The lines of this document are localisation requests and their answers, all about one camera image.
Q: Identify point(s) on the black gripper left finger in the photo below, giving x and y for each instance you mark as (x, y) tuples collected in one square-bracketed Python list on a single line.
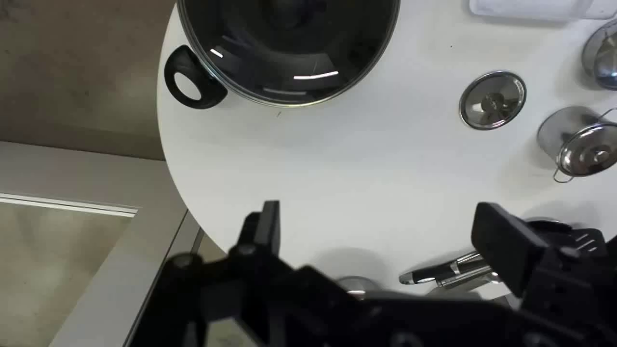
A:
[(270, 227)]

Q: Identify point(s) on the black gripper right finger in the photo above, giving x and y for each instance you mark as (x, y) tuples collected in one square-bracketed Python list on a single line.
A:
[(507, 243)]

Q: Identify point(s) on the taller silver pot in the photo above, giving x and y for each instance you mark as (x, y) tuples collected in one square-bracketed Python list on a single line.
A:
[(554, 131)]

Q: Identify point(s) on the large black cooking pot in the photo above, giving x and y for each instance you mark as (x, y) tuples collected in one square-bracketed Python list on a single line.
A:
[(195, 79)]

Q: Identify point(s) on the glass lid black knob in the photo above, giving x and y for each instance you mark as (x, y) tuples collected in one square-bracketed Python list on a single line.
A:
[(290, 44)]

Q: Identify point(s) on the shorter silver pot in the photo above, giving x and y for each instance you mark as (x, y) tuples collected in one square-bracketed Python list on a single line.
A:
[(602, 57)]

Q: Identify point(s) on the black silver kitchen tongs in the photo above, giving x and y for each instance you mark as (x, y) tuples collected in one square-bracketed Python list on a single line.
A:
[(450, 270)]

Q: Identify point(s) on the silver metal bowl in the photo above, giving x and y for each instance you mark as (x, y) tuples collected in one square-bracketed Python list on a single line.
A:
[(357, 285)]

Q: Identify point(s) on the clear plastic container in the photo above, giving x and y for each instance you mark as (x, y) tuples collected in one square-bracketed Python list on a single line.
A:
[(533, 7)]

